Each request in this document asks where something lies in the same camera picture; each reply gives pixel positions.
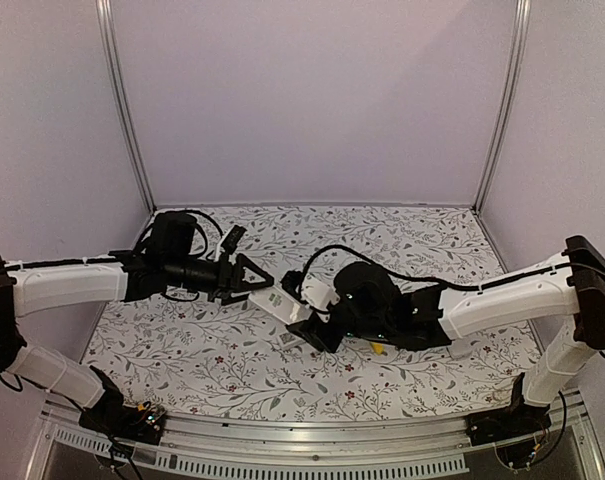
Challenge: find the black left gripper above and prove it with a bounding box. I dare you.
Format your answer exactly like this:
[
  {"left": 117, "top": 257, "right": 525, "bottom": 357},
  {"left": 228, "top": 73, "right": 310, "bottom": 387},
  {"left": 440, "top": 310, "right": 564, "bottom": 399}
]
[{"left": 165, "top": 252, "right": 275, "bottom": 306}]

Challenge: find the white air conditioner remote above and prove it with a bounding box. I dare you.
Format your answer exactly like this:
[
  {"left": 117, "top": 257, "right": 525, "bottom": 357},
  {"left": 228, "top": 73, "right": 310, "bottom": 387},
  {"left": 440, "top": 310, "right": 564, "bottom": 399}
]
[{"left": 248, "top": 286, "right": 312, "bottom": 325}]

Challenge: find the yellow handled screwdriver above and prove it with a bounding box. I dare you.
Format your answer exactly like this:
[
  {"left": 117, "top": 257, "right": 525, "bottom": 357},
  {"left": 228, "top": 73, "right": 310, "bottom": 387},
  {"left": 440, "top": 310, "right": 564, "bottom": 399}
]
[{"left": 371, "top": 342, "right": 387, "bottom": 356}]

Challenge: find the white remote control with batteries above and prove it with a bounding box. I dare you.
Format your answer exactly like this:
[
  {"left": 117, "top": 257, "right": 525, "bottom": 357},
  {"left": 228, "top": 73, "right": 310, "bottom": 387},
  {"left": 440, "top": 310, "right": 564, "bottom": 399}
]
[{"left": 277, "top": 332, "right": 301, "bottom": 349}]

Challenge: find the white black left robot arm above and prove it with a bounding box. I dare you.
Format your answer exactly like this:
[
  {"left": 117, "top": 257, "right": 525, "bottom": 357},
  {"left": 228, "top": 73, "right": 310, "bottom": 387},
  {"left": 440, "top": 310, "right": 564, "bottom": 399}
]
[{"left": 0, "top": 210, "right": 274, "bottom": 434}]

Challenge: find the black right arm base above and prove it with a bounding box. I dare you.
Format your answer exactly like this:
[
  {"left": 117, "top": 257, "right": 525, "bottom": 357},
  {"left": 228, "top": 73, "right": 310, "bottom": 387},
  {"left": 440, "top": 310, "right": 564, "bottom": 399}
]
[{"left": 465, "top": 403, "right": 551, "bottom": 446}]

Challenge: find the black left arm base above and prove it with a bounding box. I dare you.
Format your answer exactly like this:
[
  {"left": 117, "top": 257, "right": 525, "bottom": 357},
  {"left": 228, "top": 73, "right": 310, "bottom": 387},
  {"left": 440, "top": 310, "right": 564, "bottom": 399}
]
[{"left": 79, "top": 396, "right": 166, "bottom": 445}]

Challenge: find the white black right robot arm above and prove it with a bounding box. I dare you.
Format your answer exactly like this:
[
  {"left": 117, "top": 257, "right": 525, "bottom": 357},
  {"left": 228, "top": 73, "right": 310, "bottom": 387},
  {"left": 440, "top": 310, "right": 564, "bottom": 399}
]
[{"left": 281, "top": 235, "right": 605, "bottom": 436}]

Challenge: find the floral patterned table mat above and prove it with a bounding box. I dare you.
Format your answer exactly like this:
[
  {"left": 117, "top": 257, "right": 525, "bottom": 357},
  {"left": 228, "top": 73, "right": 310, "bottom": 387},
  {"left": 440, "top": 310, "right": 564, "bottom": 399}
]
[{"left": 83, "top": 206, "right": 540, "bottom": 422}]

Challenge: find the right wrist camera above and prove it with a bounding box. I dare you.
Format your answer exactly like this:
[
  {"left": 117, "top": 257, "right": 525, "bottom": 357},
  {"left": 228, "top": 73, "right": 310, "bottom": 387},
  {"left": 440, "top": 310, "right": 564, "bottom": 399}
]
[{"left": 281, "top": 269, "right": 341, "bottom": 314}]

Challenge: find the aluminium front rail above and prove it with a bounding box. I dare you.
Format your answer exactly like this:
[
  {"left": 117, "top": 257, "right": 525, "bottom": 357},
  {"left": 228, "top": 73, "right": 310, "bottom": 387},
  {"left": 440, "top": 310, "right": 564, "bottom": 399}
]
[{"left": 25, "top": 390, "right": 605, "bottom": 479}]

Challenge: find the left aluminium frame post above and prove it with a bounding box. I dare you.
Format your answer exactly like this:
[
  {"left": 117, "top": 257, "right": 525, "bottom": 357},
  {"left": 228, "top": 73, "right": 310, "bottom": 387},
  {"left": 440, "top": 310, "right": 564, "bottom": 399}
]
[{"left": 95, "top": 0, "right": 156, "bottom": 213}]

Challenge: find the aluminium frame post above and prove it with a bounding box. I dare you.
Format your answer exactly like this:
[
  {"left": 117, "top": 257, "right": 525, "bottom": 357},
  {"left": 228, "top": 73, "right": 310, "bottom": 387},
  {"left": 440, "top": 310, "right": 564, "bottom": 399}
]
[
  {"left": 473, "top": 0, "right": 531, "bottom": 216},
  {"left": 95, "top": 0, "right": 156, "bottom": 213}
]

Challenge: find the right aluminium frame post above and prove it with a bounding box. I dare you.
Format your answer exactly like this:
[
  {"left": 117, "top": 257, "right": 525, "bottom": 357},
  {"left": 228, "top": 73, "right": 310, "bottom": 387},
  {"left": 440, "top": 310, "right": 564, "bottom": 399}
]
[{"left": 473, "top": 0, "right": 531, "bottom": 216}]

